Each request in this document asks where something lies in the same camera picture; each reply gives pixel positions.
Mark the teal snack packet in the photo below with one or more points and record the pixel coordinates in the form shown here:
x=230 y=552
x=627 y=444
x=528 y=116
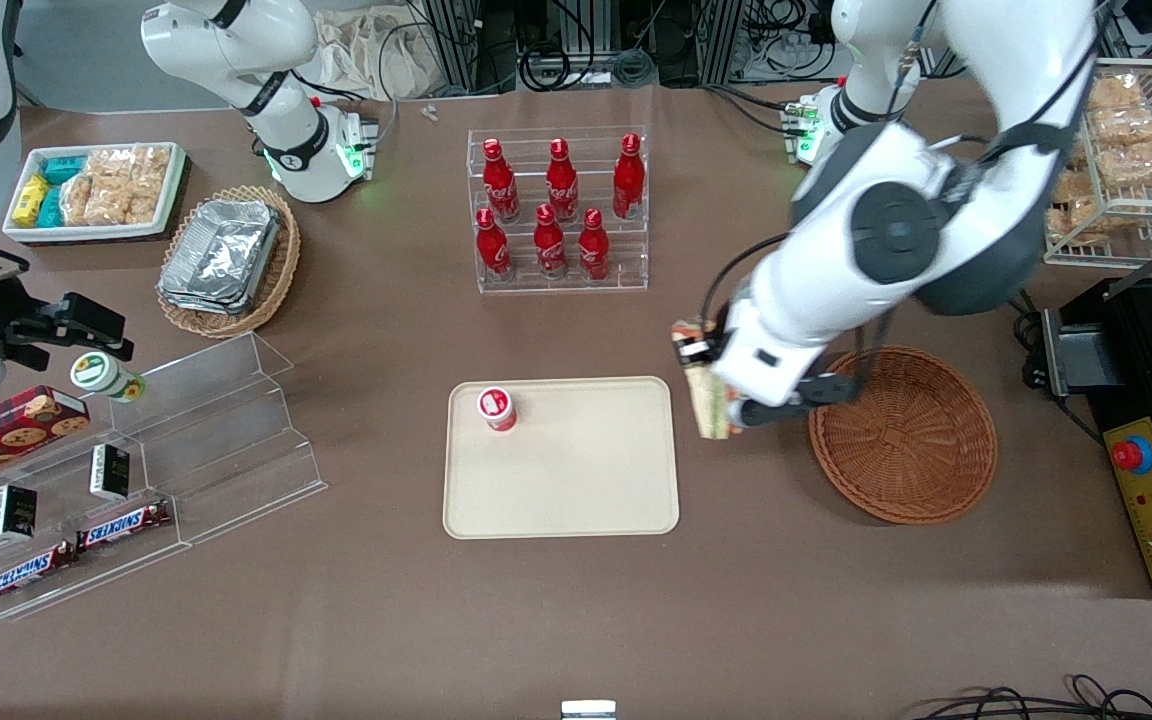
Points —
x=64 y=170
x=51 y=208

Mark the Snickers chocolate bar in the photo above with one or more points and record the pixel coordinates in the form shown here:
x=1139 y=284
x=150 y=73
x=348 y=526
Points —
x=126 y=525
x=31 y=572

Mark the red cola bottle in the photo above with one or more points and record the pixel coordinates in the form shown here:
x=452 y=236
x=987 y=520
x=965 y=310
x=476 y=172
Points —
x=562 y=185
x=493 y=250
x=629 y=180
x=502 y=185
x=549 y=248
x=593 y=250

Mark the beige cloth bag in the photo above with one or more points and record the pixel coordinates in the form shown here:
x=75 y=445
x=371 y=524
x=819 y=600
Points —
x=366 y=55

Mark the green sunflower yogurt cup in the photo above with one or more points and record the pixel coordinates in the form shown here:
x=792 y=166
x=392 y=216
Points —
x=96 y=372

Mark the small black box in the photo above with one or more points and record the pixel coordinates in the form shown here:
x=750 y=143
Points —
x=110 y=472
x=13 y=512

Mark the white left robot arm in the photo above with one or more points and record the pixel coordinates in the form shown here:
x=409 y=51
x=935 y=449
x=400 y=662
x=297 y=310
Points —
x=896 y=230

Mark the red strawberry yogurt cup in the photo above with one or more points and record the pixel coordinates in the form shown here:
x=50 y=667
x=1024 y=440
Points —
x=496 y=408

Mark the stacked aluminium foil trays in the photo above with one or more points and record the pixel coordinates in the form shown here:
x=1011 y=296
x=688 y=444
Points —
x=221 y=255

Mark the red tartan cookie box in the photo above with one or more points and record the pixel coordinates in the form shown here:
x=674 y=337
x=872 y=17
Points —
x=6 y=435

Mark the red emergency stop button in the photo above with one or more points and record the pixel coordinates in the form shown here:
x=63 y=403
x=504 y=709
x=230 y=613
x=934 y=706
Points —
x=1130 y=455

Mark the yellow snack packet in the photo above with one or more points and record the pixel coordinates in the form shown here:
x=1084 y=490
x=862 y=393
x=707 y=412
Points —
x=31 y=197

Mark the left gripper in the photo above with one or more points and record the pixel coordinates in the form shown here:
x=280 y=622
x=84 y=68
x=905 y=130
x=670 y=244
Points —
x=715 y=345

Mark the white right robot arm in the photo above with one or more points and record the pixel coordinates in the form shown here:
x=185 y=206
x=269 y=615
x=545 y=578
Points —
x=236 y=50

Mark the black appliance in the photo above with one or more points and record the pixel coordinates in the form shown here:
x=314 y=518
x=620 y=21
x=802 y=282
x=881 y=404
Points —
x=1146 y=360

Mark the white plastic bin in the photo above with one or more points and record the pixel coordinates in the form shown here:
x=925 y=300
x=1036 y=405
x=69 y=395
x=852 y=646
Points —
x=96 y=233

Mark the clear acrylic stepped shelf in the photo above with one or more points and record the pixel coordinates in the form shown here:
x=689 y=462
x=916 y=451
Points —
x=226 y=440

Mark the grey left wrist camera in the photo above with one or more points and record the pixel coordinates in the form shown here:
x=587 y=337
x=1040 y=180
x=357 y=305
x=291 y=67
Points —
x=826 y=388

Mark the aluminium frame post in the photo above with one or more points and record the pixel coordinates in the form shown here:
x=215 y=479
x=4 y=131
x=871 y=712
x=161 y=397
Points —
x=458 y=45
x=719 y=40

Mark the rice cracker bag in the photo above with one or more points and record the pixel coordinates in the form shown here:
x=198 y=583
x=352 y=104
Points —
x=108 y=165
x=1074 y=215
x=1114 y=92
x=121 y=205
x=151 y=168
x=1128 y=126
x=1141 y=165
x=78 y=202

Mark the small white grey object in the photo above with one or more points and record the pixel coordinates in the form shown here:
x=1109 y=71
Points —
x=588 y=711

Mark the light wicker basket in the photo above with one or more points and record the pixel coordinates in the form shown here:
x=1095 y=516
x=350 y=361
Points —
x=276 y=280

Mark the clear acrylic bottle rack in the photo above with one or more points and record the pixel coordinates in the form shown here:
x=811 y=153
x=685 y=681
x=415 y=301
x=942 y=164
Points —
x=626 y=270

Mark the grey metal box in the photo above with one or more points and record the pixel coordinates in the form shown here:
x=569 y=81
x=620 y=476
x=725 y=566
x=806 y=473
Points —
x=1076 y=352

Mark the packaged triangle sandwich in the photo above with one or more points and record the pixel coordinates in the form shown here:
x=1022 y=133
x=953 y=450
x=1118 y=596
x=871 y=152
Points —
x=708 y=405

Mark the brown wicker basket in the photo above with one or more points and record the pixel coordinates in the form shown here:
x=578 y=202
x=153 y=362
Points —
x=906 y=450

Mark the cream plastic tray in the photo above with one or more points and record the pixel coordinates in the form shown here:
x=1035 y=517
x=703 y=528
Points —
x=576 y=470

